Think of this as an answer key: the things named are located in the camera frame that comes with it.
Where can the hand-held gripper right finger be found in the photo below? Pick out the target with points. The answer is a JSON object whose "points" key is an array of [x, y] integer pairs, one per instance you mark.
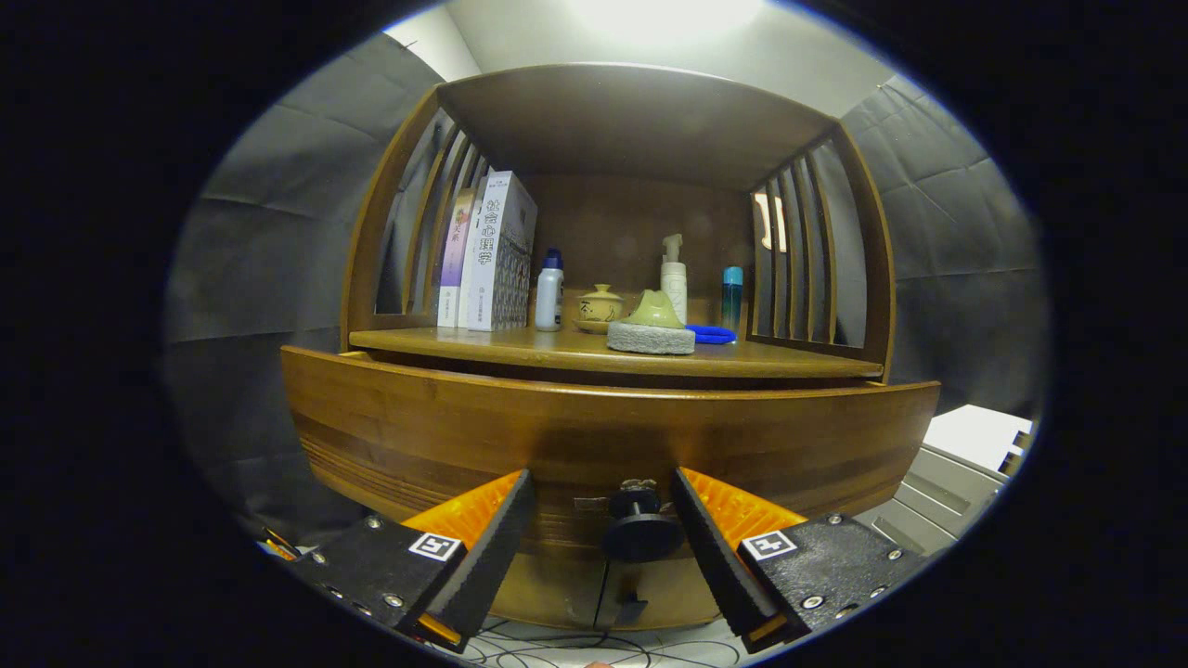
{"points": [[719, 566]]}

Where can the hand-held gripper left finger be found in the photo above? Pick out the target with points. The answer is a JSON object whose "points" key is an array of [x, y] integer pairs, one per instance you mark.
{"points": [[492, 557]]}

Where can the black round drawer knob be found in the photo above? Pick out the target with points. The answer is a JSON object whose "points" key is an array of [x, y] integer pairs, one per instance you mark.
{"points": [[640, 533]]}

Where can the brown wooden drawer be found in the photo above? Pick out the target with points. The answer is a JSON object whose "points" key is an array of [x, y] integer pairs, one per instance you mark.
{"points": [[464, 436]]}

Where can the green ornament grey stone base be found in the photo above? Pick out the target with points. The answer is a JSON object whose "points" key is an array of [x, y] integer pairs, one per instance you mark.
{"points": [[650, 336]]}

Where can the small black cabinet latch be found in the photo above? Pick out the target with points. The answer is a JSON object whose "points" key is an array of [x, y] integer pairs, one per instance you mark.
{"points": [[631, 608]]}

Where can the wooden countertop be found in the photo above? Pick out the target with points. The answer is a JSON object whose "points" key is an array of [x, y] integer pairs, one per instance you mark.
{"points": [[557, 348]]}

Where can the white drawer unit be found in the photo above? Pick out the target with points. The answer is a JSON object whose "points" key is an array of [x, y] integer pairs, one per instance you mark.
{"points": [[965, 464]]}

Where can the brown wooden cabinet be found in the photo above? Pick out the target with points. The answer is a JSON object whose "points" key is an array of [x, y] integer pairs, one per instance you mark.
{"points": [[631, 121]]}

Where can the black and orange device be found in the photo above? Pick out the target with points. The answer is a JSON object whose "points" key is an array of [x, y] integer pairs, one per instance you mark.
{"points": [[276, 547]]}

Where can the blue folded cloth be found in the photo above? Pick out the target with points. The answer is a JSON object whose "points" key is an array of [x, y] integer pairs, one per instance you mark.
{"points": [[713, 334]]}

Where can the beige saucer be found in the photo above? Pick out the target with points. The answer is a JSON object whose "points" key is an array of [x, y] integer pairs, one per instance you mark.
{"points": [[589, 327]]}

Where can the white bottle dark blue cap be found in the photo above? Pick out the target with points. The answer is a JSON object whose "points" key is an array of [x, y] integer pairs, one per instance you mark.
{"points": [[549, 297]]}

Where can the clear bottle light blue cap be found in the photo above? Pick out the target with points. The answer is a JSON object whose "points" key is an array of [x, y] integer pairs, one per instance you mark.
{"points": [[732, 297]]}

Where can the beige lidded tea cup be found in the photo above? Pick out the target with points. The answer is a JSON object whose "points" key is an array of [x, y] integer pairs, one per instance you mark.
{"points": [[600, 304]]}

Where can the thin white book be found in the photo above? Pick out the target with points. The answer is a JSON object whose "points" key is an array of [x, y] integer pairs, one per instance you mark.
{"points": [[470, 278]]}

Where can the white pump bottle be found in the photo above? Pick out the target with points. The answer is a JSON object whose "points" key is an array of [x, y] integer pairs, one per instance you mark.
{"points": [[675, 278]]}

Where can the thick white patterned book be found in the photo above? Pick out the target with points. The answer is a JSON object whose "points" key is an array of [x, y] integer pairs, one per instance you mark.
{"points": [[501, 250]]}

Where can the purple book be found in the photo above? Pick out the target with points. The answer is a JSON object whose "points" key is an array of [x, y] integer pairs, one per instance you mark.
{"points": [[455, 250]]}

